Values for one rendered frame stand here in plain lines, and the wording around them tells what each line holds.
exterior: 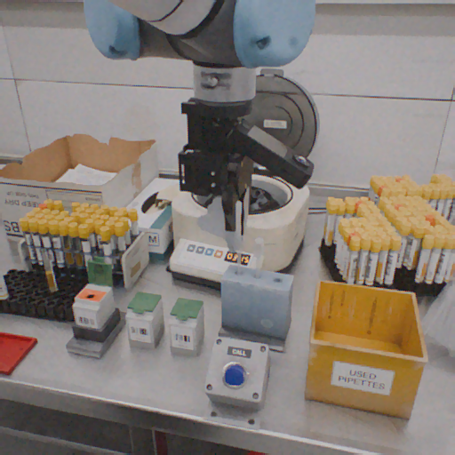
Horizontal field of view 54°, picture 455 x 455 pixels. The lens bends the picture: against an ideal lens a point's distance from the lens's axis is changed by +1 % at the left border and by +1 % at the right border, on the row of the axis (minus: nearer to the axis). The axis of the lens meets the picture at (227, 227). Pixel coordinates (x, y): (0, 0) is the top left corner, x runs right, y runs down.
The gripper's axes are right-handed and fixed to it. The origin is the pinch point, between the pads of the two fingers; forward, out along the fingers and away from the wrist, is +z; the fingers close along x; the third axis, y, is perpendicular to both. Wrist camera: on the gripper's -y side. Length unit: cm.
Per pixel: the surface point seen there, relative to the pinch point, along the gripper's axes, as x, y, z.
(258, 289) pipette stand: 2.1, -3.6, 5.8
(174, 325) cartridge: 8.7, 6.7, 9.8
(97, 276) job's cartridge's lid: 6.1, 20.2, 6.1
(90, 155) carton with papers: -39, 51, 6
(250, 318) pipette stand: 2.1, -2.6, 11.4
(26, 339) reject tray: 13.4, 29.2, 14.7
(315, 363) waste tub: 11.0, -13.4, 8.6
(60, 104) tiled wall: -45, 61, -5
